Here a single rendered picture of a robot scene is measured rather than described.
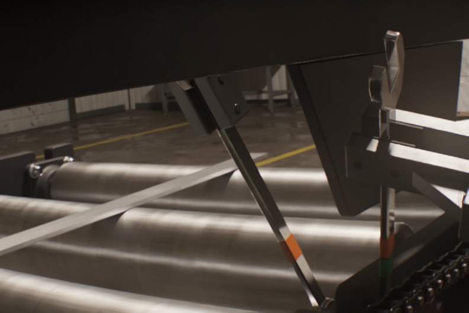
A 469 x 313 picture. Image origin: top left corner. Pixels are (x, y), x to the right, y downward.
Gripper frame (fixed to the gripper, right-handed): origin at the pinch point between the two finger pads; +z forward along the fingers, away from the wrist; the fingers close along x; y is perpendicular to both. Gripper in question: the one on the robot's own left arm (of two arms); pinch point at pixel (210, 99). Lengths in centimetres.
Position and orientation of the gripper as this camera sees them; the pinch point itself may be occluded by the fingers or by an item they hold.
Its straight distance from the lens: 60.1
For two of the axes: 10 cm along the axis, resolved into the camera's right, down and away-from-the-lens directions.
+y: 5.1, -4.5, 7.3
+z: 4.7, 8.6, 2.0
